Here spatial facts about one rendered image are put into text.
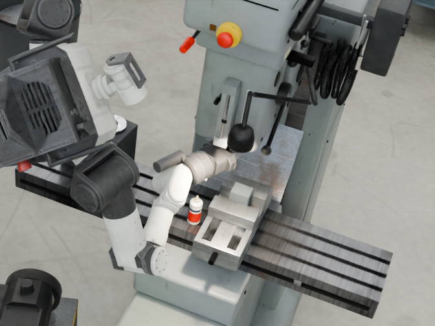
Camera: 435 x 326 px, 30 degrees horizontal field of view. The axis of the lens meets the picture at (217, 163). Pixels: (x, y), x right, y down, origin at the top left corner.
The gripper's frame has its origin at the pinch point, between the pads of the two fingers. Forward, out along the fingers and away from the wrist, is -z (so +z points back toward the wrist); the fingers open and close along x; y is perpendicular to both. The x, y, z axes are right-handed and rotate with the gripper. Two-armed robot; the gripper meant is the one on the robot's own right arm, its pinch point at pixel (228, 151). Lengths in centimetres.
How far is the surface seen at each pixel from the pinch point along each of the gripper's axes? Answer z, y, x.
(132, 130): 9.9, 9.2, 32.4
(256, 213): -1.6, 16.3, -13.8
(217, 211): 6.9, 17.5, -5.4
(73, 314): 31, 83, 31
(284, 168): -33.2, 23.8, 0.5
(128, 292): -15, 123, 51
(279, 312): -45, 103, -7
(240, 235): 6.0, 20.3, -15.3
